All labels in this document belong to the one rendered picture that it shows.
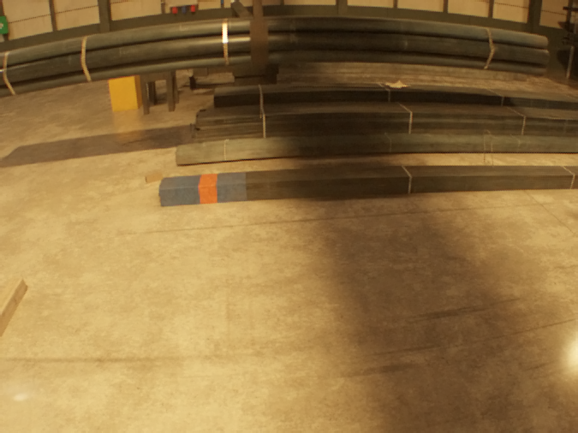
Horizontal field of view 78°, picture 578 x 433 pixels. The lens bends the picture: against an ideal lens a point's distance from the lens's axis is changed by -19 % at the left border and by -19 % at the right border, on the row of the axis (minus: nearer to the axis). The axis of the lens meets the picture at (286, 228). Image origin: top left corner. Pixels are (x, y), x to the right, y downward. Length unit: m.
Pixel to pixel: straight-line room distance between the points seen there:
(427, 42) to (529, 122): 2.12
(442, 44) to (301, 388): 3.22
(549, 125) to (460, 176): 2.32
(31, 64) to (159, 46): 1.27
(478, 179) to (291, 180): 1.70
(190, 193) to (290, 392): 2.04
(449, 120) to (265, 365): 3.68
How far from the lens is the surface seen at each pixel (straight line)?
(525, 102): 6.37
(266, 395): 2.00
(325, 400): 1.98
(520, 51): 4.59
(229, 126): 4.45
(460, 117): 5.07
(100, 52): 3.97
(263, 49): 3.75
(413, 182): 3.72
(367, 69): 9.59
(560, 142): 5.79
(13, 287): 2.98
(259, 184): 3.47
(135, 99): 7.24
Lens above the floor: 1.59
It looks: 31 degrees down
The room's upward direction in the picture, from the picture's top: 1 degrees counter-clockwise
